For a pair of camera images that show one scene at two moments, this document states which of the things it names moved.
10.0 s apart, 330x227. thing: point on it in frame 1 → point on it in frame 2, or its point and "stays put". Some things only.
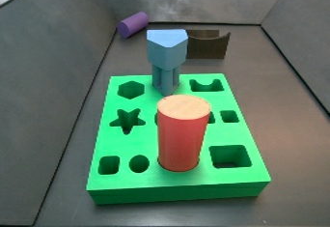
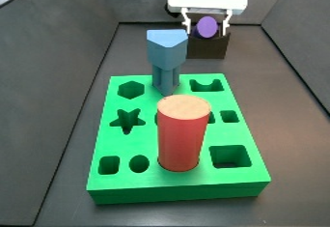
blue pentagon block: (166, 52) stays put
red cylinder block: (182, 118) stays put
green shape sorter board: (127, 174) stays put
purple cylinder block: (131, 24) → (206, 26)
